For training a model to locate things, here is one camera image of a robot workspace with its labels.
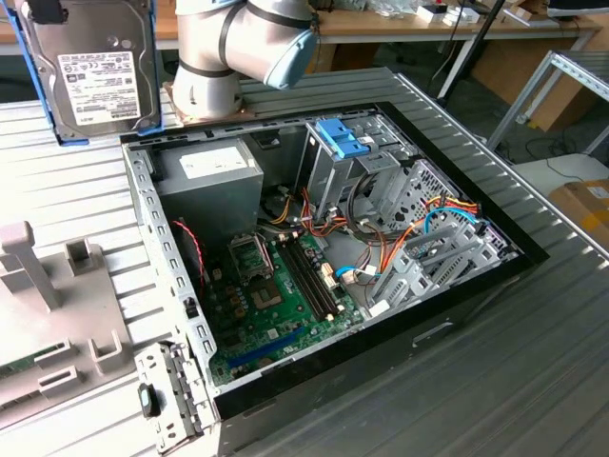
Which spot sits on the grey metal disk bay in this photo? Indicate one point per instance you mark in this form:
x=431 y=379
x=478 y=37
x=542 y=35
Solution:
x=418 y=284

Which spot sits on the grey metal drive cage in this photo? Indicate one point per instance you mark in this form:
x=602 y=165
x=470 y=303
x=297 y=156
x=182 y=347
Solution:
x=323 y=176

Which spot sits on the grey parts rack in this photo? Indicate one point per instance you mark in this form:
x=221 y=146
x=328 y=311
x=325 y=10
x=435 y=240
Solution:
x=71 y=309

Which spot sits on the grey power supply unit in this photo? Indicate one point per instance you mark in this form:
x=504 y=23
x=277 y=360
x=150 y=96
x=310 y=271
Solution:
x=209 y=200

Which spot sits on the open black PC case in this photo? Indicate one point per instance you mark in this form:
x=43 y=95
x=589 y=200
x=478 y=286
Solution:
x=333 y=376

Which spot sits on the square brown base plate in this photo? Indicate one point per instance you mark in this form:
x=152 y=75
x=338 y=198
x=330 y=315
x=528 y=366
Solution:
x=246 y=112

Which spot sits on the white flat panel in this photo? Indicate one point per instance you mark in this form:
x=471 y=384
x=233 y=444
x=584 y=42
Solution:
x=561 y=173

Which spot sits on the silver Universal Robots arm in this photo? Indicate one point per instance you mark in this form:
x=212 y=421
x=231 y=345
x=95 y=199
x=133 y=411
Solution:
x=204 y=90

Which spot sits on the wooden desk with box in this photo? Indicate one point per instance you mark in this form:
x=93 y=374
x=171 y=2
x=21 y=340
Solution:
x=166 y=24

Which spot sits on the white box red button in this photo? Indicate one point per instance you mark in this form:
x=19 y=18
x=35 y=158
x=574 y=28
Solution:
x=430 y=14

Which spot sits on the black tripod leg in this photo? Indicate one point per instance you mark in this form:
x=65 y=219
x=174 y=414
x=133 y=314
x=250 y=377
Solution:
x=488 y=19

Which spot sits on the white flat box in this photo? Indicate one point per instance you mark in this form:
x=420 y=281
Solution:
x=464 y=18

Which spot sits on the clear bags of parts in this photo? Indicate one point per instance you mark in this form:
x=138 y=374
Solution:
x=380 y=5

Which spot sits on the CPU socket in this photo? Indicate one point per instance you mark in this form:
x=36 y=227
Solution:
x=265 y=295

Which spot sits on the black monitor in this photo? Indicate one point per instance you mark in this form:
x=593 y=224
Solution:
x=571 y=7

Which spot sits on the large brown cardboard box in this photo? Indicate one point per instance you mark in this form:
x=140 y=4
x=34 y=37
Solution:
x=561 y=102

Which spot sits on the hard disk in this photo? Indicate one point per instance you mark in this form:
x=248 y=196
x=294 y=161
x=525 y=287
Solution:
x=95 y=71

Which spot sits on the perforated grey metal bracket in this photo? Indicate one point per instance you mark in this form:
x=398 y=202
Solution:
x=418 y=190

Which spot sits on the blue expansion slot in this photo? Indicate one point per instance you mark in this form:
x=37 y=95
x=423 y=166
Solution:
x=266 y=346

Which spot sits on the black case fan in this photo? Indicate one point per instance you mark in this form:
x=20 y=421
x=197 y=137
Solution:
x=188 y=252

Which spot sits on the green motherboard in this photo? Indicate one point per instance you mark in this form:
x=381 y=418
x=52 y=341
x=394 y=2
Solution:
x=285 y=328

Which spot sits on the loose white plug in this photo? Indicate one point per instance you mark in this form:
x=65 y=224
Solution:
x=377 y=310

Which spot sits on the small black blue knob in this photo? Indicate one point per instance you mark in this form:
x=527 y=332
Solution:
x=148 y=402

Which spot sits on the long wooden desk white legs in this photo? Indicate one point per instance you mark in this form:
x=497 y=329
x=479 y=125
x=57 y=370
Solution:
x=366 y=27

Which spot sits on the black RAM slot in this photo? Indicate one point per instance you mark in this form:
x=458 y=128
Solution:
x=306 y=281
x=318 y=275

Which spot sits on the green circuit board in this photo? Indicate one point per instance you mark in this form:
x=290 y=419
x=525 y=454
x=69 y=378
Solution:
x=19 y=366

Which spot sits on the blue plastic drive latch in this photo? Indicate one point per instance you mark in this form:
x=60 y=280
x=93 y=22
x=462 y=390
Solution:
x=340 y=138

